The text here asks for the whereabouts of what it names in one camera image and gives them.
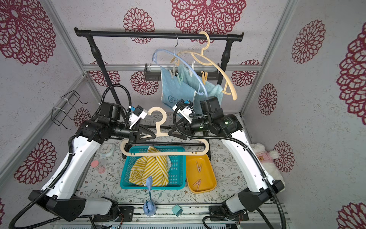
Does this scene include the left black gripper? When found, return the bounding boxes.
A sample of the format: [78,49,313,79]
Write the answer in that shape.
[110,122,156,145]

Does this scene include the light blue hanger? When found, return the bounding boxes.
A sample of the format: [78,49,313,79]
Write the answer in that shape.
[151,32,209,99]

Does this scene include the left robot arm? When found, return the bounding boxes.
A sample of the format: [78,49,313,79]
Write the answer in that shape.
[9,84,140,229]

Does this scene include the teal plain towel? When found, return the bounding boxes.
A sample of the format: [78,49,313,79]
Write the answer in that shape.
[178,64,224,114]

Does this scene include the black wire wall rack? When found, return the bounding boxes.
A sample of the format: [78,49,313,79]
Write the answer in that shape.
[51,90,87,130]

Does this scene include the yellow striped towel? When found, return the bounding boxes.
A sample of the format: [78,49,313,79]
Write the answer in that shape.
[129,156,172,187]

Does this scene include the yellow plastic tray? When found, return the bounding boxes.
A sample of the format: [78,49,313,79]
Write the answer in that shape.
[186,154,217,194]

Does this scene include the small teal cube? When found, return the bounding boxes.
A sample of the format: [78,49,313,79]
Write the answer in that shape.
[172,205,183,217]

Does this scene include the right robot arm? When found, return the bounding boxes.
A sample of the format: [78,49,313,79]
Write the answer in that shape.
[173,97,287,229]

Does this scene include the white round clock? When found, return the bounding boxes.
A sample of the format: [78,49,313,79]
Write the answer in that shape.
[99,143,117,158]

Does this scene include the white teddy bear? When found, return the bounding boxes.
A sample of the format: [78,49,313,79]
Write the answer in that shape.
[250,143,286,186]

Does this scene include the green clothespin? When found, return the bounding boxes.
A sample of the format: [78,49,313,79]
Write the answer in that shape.
[176,73,184,85]

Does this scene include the orange clothespin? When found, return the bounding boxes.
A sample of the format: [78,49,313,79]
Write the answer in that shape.
[201,71,208,85]

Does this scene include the peach pink clothespin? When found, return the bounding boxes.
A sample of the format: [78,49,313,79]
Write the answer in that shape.
[196,161,203,173]

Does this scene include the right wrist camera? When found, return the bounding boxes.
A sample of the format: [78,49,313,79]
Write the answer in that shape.
[172,99,194,124]

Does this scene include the black clothes rack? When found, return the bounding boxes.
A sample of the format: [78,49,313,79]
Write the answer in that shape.
[74,27,244,160]

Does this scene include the beige plastic hanger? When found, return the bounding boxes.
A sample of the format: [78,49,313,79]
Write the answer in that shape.
[171,31,238,101]

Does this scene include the blue hello towel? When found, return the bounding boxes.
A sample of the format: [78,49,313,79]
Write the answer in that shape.
[161,67,196,108]

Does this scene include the grey clothespin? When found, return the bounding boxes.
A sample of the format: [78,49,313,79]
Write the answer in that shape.
[169,64,176,78]

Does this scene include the cream plastic hanger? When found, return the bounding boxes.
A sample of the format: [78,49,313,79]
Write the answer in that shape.
[120,107,210,157]

